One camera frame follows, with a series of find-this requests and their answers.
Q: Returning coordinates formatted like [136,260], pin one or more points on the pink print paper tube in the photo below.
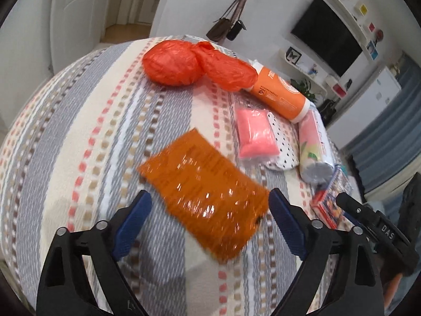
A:
[312,144]

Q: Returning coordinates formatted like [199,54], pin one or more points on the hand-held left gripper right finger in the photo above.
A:
[286,217]

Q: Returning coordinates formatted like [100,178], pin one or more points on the red white box shelf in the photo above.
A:
[338,89]

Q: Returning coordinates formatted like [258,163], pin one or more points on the orange white cylindrical bottle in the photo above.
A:
[279,95]

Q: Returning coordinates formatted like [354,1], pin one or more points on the striped woven tablecloth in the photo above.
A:
[82,121]

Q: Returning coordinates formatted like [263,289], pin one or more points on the black television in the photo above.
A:
[325,36]

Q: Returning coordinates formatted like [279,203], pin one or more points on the white polka dot pouch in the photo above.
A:
[286,149]

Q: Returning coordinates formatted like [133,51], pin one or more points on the small blue box shelf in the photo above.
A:
[371,48]

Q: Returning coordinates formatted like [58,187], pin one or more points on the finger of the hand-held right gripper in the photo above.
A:
[350,205]

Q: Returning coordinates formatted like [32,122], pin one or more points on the red cube shelf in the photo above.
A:
[371,27]

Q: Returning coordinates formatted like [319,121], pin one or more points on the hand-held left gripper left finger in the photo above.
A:
[131,223]

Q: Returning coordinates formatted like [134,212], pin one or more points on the pink packet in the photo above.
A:
[255,135]

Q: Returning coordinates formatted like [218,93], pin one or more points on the orange plastic bag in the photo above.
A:
[171,64]

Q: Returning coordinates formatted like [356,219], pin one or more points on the white door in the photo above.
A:
[75,13]

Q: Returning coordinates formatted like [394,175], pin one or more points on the colourful printed packet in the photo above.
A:
[329,204]

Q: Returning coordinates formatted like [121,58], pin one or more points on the orange snack packet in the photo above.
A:
[204,184]

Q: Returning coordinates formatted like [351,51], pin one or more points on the brown shoulder bag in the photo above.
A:
[217,30]

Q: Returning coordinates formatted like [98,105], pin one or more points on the blue curtain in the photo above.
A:
[384,164]

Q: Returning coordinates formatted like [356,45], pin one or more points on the black shoulder bag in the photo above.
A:
[236,30]

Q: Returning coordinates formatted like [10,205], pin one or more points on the white standing air conditioner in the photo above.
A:
[368,105]

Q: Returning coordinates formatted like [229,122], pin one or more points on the potted green plant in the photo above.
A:
[304,89]

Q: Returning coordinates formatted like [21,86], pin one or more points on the yellow cube shelf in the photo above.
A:
[362,8]

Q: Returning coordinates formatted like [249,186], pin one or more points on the round fan ornament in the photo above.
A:
[380,35]

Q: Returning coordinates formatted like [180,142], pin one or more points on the framed butterfly picture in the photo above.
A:
[294,55]

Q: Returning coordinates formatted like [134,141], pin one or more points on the white curved wall shelf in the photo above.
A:
[306,72]
[353,14]

